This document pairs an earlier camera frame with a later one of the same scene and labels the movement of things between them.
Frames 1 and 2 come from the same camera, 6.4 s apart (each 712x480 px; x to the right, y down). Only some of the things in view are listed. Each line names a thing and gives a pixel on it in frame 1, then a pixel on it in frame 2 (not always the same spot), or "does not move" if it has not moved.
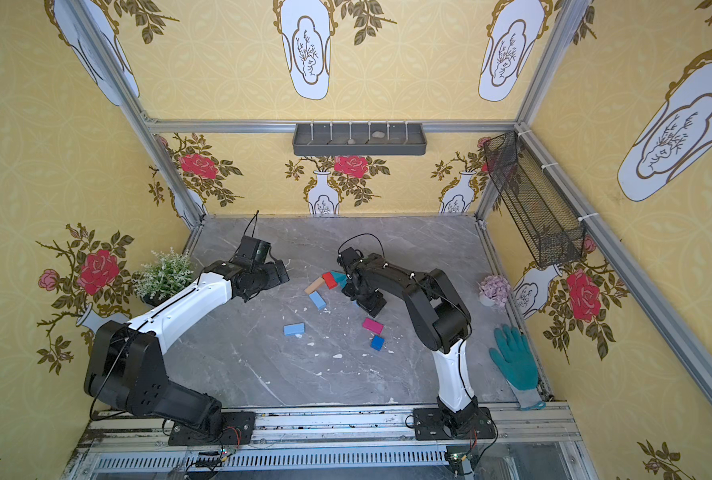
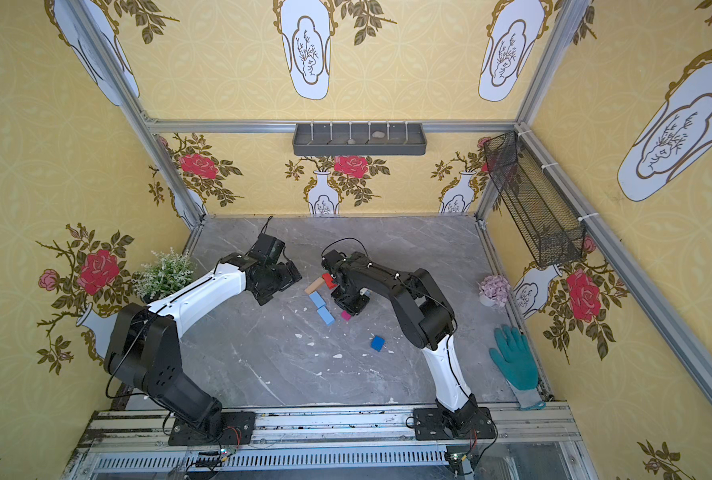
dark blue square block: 377,342 does not move
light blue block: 318,300 does not move
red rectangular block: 329,280 does not move
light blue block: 294,329 → 326,315
